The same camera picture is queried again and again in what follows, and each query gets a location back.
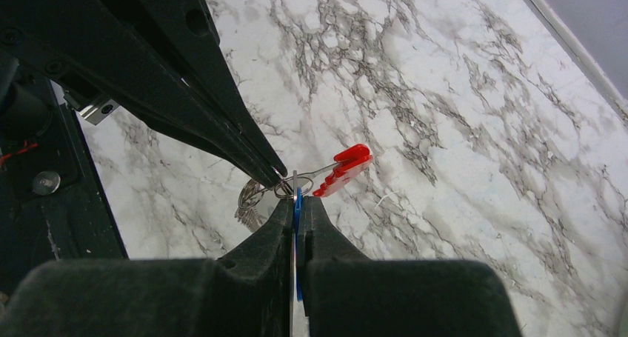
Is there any metal keyring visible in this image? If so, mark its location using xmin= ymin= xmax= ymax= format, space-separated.
xmin=272 ymin=166 xmax=333 ymax=199

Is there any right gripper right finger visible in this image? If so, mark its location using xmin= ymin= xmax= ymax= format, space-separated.
xmin=298 ymin=196 xmax=521 ymax=336

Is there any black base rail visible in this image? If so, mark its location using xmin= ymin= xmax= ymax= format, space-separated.
xmin=1 ymin=52 xmax=127 ymax=302

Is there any red key tag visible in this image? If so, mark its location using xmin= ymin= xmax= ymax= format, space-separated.
xmin=313 ymin=144 xmax=373 ymax=198

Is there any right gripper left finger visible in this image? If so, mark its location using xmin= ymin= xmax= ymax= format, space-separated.
xmin=1 ymin=199 xmax=294 ymax=336

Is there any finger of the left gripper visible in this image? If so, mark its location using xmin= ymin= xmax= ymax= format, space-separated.
xmin=1 ymin=0 xmax=281 ymax=187
xmin=99 ymin=0 xmax=287 ymax=178

